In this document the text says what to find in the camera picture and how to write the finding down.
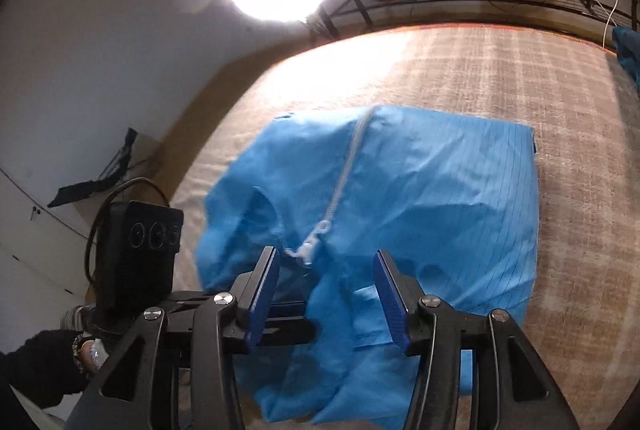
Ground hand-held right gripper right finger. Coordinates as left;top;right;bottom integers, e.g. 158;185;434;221
372;249;582;430

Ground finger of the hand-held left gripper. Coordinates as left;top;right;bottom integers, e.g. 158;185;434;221
260;300;317;346

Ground dark blue folded clothes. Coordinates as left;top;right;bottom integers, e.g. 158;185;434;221
612;26;640;86

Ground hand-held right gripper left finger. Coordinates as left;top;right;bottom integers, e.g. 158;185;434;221
64;245;281;430

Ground beaded bracelet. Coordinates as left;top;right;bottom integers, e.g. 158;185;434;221
72;332;86;373

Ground person's left hand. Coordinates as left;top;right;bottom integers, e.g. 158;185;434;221
80;337;108;376

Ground black white striped cloth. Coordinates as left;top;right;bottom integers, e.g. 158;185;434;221
60;304;98;331

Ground blue jacket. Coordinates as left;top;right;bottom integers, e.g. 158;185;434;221
194;104;541;426

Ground white lamp cable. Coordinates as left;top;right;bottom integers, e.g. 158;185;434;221
602;0;625;51

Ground table with checked cloth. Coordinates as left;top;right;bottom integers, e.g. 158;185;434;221
85;24;640;430

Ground black folding stand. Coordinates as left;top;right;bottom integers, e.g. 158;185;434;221
47;127;138;208

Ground person's left forearm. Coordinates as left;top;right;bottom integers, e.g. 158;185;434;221
0;329;93;411

